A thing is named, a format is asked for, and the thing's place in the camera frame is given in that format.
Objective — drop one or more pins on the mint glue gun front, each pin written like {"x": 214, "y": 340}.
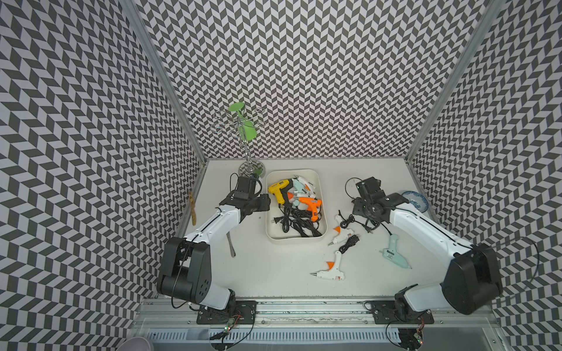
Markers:
{"x": 391, "y": 253}

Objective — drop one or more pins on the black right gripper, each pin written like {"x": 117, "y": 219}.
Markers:
{"x": 356, "y": 208}

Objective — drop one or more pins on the blue white ceramic bowl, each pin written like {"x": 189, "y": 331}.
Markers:
{"x": 418, "y": 200}

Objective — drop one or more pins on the mint green glue gun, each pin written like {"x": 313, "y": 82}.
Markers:
{"x": 300, "y": 185}

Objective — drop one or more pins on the small white glue gun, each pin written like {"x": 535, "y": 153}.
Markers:
{"x": 342, "y": 235}

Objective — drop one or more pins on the black glue gun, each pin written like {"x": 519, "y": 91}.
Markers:
{"x": 295, "y": 214}

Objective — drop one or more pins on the yellow glue gun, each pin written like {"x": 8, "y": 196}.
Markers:
{"x": 280, "y": 190}

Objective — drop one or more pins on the white glue gun orange trigger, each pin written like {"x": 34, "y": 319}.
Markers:
{"x": 307, "y": 188}

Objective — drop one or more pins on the aluminium front rail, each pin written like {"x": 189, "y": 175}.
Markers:
{"x": 304, "y": 312}

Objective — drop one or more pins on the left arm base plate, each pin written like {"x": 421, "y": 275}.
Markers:
{"x": 243, "y": 312}

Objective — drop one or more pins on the silver stand green leaves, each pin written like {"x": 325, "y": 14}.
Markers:
{"x": 245, "y": 122}

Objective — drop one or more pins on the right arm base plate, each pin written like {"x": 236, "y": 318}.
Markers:
{"x": 385, "y": 312}

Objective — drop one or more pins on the wooden stick at wall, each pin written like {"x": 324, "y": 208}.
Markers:
{"x": 193, "y": 216}

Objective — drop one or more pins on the white plastic storage box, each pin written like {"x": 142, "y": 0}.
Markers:
{"x": 274, "y": 231}

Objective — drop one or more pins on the metal file tool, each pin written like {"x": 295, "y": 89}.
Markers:
{"x": 231, "y": 246}

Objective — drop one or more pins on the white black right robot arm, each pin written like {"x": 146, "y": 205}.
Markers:
{"x": 472, "y": 278}

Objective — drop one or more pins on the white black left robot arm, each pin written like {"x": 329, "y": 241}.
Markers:
{"x": 186, "y": 265}

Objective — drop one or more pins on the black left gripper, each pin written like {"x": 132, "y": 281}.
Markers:
{"x": 265, "y": 202}

